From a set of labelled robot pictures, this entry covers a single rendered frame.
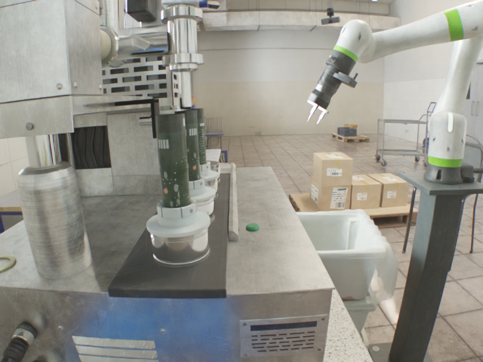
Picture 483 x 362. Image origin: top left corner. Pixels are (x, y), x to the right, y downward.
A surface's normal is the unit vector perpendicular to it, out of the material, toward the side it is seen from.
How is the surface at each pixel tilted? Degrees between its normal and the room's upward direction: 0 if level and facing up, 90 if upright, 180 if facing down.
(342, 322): 0
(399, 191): 90
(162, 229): 0
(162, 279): 0
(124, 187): 90
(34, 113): 90
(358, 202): 90
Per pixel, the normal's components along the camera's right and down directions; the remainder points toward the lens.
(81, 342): 0.00, -0.21
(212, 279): -0.04, -0.97
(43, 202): 0.35, 0.22
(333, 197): 0.05, 0.24
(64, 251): 0.61, 0.18
